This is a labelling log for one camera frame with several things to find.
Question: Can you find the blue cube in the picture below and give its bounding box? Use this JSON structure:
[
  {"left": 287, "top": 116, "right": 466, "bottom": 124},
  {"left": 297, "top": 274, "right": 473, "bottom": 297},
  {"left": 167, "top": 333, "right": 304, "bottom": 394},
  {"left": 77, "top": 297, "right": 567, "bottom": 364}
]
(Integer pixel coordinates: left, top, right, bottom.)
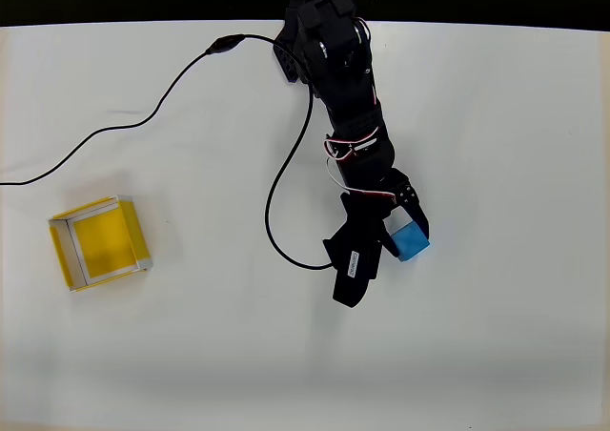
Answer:
[{"left": 389, "top": 220, "right": 432, "bottom": 263}]

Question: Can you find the yellow open box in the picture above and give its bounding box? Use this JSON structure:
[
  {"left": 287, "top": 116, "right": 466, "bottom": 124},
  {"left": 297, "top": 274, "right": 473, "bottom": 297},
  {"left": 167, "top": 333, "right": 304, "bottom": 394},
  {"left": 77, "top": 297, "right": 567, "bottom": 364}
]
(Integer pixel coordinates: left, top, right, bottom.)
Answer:
[{"left": 47, "top": 194, "right": 154, "bottom": 294}]

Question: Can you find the white red servo wire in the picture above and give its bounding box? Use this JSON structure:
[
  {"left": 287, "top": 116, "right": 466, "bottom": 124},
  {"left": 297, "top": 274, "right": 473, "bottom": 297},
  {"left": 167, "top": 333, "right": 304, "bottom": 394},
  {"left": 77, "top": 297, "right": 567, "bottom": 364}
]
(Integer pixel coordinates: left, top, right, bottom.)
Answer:
[{"left": 323, "top": 86, "right": 397, "bottom": 202}]

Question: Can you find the black webcam with mount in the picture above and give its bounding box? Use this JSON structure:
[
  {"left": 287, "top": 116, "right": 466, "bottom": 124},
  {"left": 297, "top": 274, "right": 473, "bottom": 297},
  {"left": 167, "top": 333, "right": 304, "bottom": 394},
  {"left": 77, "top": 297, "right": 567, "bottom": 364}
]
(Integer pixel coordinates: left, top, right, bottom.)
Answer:
[{"left": 322, "top": 191, "right": 388, "bottom": 310}]

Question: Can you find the black camera cable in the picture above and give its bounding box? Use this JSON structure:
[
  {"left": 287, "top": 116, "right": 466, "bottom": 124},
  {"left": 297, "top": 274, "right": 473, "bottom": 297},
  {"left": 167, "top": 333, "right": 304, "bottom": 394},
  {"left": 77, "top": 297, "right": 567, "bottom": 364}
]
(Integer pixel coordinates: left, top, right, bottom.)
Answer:
[{"left": 0, "top": 32, "right": 336, "bottom": 271}]

